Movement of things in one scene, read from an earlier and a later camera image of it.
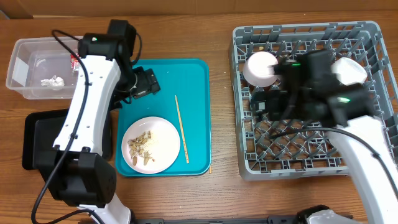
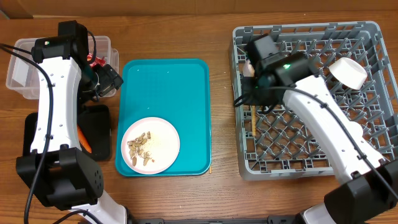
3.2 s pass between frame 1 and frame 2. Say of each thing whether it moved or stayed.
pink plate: stayed
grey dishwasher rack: stayed
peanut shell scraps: stayed
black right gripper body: moved
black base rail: stayed
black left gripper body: moved
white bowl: stayed
